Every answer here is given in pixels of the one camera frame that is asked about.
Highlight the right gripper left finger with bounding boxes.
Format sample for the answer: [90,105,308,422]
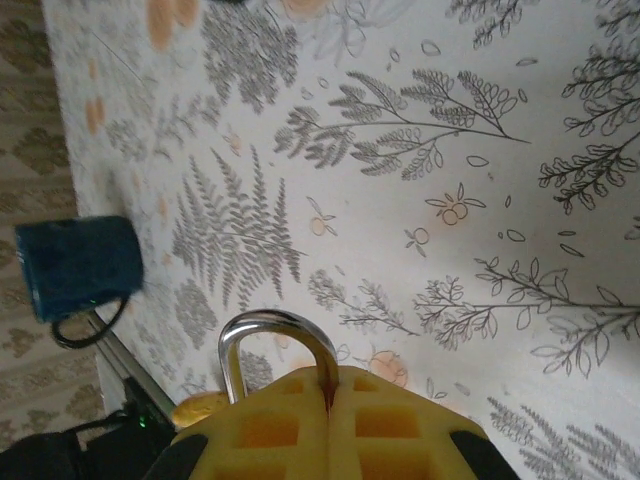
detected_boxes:
[149,366,335,480]

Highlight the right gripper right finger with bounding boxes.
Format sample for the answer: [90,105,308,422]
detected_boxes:
[330,364,517,480]

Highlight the curved silver metal handle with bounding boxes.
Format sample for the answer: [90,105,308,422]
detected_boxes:
[218,308,342,407]

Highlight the yellow banana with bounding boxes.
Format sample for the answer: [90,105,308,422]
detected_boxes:
[171,391,227,430]

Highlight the dark blue ball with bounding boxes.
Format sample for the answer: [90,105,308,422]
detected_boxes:
[13,214,147,350]

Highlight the floral patterned table cover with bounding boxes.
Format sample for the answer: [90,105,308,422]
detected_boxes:
[39,0,640,480]

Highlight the aluminium mounting rail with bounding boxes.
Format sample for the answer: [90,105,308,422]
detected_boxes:
[95,319,177,426]

